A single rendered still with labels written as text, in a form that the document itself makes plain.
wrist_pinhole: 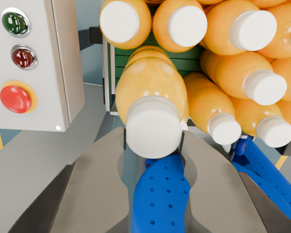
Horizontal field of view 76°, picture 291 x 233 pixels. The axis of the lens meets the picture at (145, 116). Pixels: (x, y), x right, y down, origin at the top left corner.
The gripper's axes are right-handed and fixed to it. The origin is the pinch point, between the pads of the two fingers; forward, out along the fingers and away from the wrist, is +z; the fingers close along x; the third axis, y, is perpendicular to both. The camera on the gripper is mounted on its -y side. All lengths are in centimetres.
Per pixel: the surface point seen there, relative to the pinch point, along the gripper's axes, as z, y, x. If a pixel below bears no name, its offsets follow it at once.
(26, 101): 9.9, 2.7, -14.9
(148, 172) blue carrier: 18.0, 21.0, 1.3
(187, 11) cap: 10.4, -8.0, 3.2
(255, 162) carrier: 66, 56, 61
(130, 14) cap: 10.4, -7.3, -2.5
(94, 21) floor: 121, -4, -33
